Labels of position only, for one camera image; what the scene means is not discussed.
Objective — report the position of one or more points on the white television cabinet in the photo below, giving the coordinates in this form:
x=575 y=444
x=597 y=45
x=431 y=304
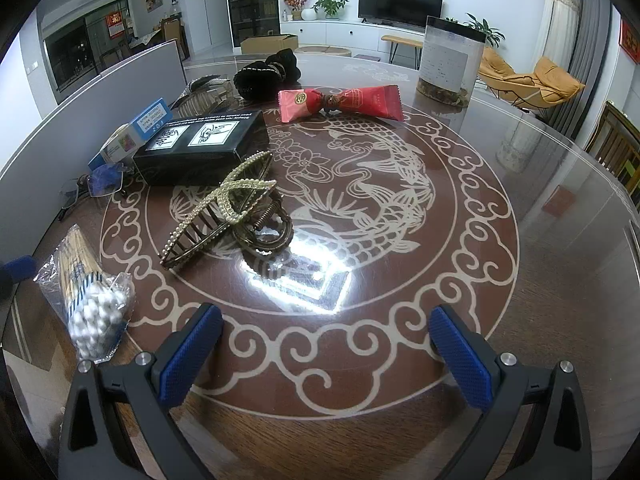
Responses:
x=325 y=32

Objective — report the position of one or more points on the dark wooden slatted chair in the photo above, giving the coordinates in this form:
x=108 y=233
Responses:
x=615 y=145

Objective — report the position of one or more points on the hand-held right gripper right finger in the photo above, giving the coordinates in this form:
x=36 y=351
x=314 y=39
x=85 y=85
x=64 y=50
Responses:
x=460 y=360

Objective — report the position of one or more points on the black box with white prints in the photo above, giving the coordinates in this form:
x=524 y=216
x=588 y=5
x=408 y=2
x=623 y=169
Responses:
x=210 y=160

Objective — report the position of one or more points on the wooden bench with metal legs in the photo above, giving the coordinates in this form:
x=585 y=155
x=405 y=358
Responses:
x=400 y=39

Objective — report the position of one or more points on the covered standing air conditioner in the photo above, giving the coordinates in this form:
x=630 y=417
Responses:
x=555 y=25

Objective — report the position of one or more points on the red wall hanging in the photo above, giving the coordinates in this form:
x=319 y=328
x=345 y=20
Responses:
x=630 y=40

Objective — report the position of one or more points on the red candy packet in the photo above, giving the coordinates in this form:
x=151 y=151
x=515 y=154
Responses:
x=365 y=100

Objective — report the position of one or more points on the black glass display cabinet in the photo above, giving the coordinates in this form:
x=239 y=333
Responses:
x=250 y=0

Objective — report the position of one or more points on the gold rhinestone hair claw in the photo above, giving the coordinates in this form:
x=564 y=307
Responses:
x=225 y=200

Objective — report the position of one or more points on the brown cardboard box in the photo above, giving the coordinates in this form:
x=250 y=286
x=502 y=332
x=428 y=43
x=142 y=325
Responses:
x=267 y=45

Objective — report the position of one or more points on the large leafy potted plant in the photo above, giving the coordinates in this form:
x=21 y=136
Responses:
x=482 y=25

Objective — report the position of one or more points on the gold striped hair clip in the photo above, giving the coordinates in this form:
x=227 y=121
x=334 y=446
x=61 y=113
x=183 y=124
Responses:
x=200 y=91

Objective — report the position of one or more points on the wooden dining chair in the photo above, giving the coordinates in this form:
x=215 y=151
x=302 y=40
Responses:
x=172 y=35

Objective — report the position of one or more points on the orange lounge chair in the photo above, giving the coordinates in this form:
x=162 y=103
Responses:
x=545 y=80

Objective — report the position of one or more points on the clear cylindrical jar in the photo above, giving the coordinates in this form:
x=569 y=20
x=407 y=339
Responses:
x=445 y=60

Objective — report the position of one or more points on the thin-framed glasses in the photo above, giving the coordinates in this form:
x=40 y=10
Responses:
x=107 y=177

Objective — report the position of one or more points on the bag of cotton swabs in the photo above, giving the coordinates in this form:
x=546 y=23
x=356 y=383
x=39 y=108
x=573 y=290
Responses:
x=95 y=310

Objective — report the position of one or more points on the black television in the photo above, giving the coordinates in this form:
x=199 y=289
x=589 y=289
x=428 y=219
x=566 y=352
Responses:
x=400 y=2

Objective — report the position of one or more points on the flower vase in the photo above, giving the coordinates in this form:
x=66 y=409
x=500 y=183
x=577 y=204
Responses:
x=297 y=5

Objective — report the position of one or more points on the brown patterned wooden desktop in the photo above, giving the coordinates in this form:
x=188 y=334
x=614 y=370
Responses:
x=400 y=285

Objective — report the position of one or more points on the large white cardboard box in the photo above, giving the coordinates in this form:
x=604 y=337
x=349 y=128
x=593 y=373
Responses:
x=100 y=95

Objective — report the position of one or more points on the green potted plant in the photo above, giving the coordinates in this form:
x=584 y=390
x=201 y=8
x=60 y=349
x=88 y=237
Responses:
x=330 y=5

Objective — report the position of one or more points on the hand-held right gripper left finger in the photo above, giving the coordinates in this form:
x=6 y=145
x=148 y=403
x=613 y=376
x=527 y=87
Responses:
x=192 y=355

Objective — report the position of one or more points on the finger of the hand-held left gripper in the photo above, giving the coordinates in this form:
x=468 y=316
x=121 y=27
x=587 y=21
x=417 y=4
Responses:
x=17 y=266

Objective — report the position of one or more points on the blue and white small box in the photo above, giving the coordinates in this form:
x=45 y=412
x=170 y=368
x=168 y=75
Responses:
x=150 y=120

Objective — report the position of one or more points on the round beige floor cushion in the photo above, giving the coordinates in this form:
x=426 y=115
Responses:
x=322 y=50

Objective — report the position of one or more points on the red door poster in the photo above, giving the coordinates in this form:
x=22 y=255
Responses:
x=115 y=25

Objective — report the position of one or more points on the grey curtain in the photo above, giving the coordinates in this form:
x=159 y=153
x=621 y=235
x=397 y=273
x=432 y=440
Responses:
x=590 y=60

